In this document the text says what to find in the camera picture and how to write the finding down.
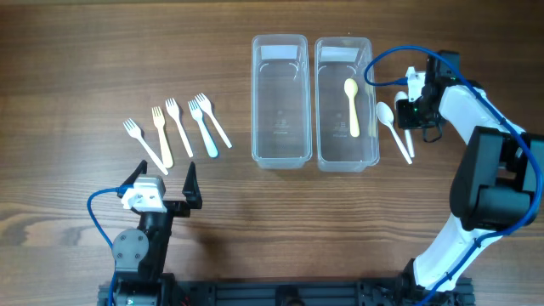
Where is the right clear plastic container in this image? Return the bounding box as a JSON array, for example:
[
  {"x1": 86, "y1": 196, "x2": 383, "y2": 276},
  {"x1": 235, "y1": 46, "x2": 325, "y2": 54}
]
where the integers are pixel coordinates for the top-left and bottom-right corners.
[{"x1": 314, "y1": 37, "x2": 380, "y2": 173}]

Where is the right blue cable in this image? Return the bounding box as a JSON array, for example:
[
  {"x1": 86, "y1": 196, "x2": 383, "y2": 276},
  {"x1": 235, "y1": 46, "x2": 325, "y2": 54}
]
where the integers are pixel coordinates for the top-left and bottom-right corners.
[{"x1": 363, "y1": 44, "x2": 544, "y2": 306}]

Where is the left blue cable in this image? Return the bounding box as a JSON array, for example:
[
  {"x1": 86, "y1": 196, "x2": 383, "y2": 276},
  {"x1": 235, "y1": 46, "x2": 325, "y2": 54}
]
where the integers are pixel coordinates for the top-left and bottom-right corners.
[{"x1": 87, "y1": 185, "x2": 133, "y2": 306}]

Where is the light blue plastic fork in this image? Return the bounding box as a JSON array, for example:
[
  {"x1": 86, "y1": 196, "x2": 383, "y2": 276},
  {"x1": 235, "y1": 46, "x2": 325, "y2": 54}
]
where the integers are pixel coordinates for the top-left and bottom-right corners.
[{"x1": 188, "y1": 100, "x2": 218, "y2": 158}]

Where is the blue cable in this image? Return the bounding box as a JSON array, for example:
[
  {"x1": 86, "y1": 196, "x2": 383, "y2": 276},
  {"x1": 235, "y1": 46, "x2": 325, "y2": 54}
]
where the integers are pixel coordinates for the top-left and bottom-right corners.
[
  {"x1": 363, "y1": 44, "x2": 544, "y2": 306},
  {"x1": 87, "y1": 185, "x2": 133, "y2": 306}
]

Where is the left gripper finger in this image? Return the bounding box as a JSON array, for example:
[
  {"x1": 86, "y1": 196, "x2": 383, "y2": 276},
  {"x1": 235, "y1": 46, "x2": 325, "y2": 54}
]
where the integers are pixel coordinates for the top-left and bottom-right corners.
[
  {"x1": 122, "y1": 160, "x2": 148, "y2": 186},
  {"x1": 182, "y1": 161, "x2": 202, "y2": 209}
]

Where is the yellow plastic spoon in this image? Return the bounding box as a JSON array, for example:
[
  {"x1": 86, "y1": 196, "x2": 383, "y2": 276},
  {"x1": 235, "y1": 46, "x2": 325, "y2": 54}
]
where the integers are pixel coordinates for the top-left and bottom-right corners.
[{"x1": 343, "y1": 78, "x2": 360, "y2": 138}]

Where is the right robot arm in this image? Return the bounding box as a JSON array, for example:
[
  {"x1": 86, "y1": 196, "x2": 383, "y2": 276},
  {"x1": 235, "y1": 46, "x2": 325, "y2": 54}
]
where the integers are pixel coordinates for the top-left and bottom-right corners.
[{"x1": 395, "y1": 50, "x2": 543, "y2": 302}]

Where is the white spoon container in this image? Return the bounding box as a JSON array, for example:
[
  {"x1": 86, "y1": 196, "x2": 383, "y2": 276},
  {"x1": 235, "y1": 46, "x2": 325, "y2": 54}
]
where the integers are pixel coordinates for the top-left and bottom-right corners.
[{"x1": 377, "y1": 101, "x2": 412, "y2": 164}]

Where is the left clear plastic container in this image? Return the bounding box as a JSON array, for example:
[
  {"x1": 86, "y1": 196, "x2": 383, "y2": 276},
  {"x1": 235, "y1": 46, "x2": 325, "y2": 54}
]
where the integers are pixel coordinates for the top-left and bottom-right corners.
[{"x1": 251, "y1": 34, "x2": 312, "y2": 169}]

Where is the clear plastic container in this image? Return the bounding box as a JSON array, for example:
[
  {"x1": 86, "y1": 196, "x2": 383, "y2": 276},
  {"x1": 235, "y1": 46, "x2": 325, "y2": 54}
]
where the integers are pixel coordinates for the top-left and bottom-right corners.
[
  {"x1": 314, "y1": 37, "x2": 380, "y2": 173},
  {"x1": 251, "y1": 34, "x2": 312, "y2": 169}
]

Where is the yellow plastic fork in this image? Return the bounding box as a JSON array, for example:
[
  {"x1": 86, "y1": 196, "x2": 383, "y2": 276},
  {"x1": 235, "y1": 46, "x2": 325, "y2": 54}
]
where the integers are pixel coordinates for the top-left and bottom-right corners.
[{"x1": 151, "y1": 106, "x2": 173, "y2": 168}]

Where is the white plastic fork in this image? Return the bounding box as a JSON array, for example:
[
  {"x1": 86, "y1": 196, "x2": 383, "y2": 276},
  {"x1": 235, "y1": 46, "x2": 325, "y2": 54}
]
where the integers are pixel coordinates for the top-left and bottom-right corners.
[
  {"x1": 123, "y1": 118, "x2": 168, "y2": 175},
  {"x1": 195, "y1": 93, "x2": 233, "y2": 149},
  {"x1": 165, "y1": 98, "x2": 194, "y2": 158}
]

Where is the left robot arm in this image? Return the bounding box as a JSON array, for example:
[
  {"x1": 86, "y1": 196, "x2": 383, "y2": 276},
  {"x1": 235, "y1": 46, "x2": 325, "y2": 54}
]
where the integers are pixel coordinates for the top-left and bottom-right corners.
[{"x1": 105, "y1": 161, "x2": 202, "y2": 305}]

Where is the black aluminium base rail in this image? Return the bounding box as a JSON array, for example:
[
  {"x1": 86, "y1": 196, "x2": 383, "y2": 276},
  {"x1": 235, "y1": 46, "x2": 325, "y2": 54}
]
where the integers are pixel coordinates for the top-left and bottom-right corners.
[{"x1": 97, "y1": 276, "x2": 475, "y2": 306}]

